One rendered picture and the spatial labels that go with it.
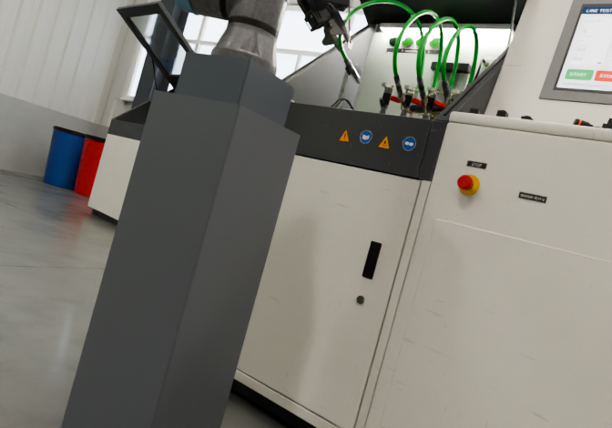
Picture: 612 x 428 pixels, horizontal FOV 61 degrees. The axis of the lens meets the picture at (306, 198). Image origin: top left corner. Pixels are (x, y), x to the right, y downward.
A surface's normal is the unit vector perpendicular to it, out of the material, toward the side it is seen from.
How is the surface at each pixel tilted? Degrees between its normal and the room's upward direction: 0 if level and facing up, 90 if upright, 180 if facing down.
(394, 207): 90
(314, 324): 90
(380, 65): 90
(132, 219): 90
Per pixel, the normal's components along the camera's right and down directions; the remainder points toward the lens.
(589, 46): -0.49, -0.39
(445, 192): -0.58, -0.16
